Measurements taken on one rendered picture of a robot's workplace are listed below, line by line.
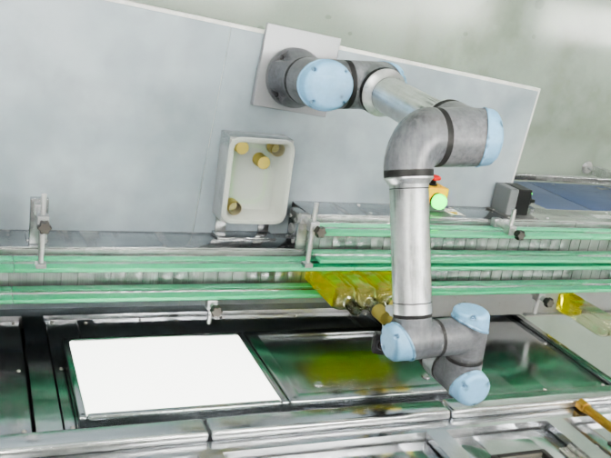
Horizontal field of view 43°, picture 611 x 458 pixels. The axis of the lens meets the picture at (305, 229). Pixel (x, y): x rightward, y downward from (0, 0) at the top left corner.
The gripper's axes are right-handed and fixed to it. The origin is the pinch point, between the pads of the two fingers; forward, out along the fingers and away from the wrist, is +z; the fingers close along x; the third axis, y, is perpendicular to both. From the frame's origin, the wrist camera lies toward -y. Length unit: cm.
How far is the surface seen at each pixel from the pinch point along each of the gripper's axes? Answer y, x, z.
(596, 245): 89, 9, 30
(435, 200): 29.2, 20.0, 32.8
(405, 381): 3.7, -12.6, -8.3
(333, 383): -14.2, -12.9, -6.9
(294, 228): -12.9, 10.8, 31.3
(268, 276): -18.6, -2.0, 29.6
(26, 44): -80, 49, 43
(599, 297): 96, -9, 29
